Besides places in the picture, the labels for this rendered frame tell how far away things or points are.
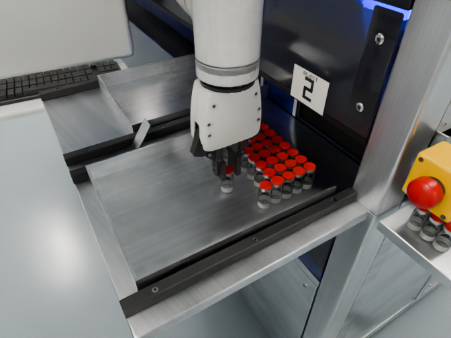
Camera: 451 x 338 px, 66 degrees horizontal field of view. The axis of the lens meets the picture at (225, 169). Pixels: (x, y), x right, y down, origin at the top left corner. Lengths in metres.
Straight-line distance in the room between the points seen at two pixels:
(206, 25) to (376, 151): 0.30
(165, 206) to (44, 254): 1.25
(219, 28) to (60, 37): 0.91
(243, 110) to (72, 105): 0.52
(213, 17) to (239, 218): 0.30
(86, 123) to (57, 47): 0.50
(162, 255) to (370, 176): 0.34
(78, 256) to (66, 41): 0.92
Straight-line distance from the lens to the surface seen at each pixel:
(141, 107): 0.85
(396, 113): 0.52
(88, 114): 0.86
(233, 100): 0.47
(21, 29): 1.27
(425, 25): 0.48
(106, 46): 1.30
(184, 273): 0.48
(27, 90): 1.15
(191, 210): 0.57
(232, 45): 0.42
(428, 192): 0.49
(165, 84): 0.94
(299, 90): 0.64
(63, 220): 1.89
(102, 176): 0.67
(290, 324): 1.12
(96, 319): 1.53
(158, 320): 0.48
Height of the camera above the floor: 1.30
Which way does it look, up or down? 41 degrees down
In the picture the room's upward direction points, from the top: straight up
